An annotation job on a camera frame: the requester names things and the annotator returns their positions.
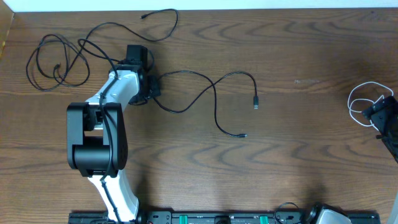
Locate long black usb cable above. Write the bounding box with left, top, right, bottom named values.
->
left=152, top=70, right=260, bottom=138

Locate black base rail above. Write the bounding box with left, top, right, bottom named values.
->
left=68, top=202, right=382, bottom=224

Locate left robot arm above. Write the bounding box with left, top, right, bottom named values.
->
left=67, top=64, right=146, bottom=223

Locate short black cable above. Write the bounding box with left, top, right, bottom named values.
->
left=25, top=8, right=180, bottom=92

